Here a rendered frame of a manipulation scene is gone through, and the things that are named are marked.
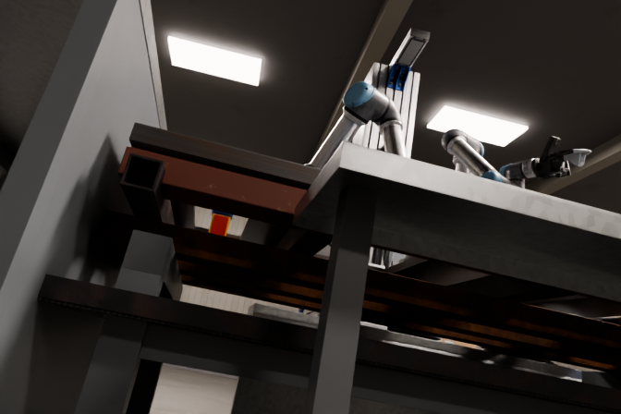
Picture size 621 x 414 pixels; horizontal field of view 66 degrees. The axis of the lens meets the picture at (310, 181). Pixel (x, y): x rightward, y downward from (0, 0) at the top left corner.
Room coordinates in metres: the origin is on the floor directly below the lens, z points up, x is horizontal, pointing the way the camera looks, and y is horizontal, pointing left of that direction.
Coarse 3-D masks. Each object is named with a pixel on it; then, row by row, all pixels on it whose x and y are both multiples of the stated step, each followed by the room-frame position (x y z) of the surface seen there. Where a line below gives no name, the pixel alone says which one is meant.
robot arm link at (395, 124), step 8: (392, 104) 1.64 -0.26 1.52; (392, 112) 1.64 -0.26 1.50; (384, 120) 1.65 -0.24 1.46; (392, 120) 1.64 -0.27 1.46; (400, 120) 1.66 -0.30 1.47; (384, 128) 1.66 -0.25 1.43; (392, 128) 1.64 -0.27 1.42; (400, 128) 1.66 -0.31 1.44; (384, 136) 1.66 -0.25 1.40; (392, 136) 1.63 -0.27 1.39; (400, 136) 1.64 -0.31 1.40; (384, 144) 1.66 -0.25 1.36; (392, 144) 1.63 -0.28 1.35; (400, 144) 1.62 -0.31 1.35; (392, 152) 1.62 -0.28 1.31; (400, 152) 1.61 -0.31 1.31
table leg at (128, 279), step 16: (160, 256) 0.75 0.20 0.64; (128, 272) 0.74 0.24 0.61; (160, 272) 0.75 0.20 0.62; (128, 288) 0.74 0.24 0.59; (144, 288) 0.74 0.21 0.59; (160, 288) 0.79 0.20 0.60; (112, 320) 0.74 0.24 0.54; (128, 320) 0.74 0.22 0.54; (112, 336) 0.74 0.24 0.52; (128, 336) 0.74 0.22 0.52; (96, 352) 0.74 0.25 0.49; (112, 352) 0.74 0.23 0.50; (128, 352) 0.75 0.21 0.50; (96, 368) 0.74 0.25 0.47; (112, 368) 0.74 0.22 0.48; (128, 368) 0.75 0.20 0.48; (96, 384) 0.74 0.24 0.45; (112, 384) 0.74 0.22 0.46; (128, 384) 0.75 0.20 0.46; (80, 400) 0.74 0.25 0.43; (96, 400) 0.74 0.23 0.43; (112, 400) 0.74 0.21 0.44; (128, 400) 0.80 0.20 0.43
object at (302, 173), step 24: (144, 144) 0.73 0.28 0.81; (168, 144) 0.73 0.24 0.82; (192, 144) 0.74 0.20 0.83; (216, 144) 0.74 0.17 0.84; (240, 168) 0.76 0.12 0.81; (264, 168) 0.76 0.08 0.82; (288, 168) 0.77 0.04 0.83; (312, 168) 0.77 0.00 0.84; (192, 216) 1.15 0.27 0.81; (264, 240) 1.26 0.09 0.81; (408, 264) 1.25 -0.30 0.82; (432, 264) 1.18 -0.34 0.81; (576, 312) 1.43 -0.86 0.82; (600, 312) 1.37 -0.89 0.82
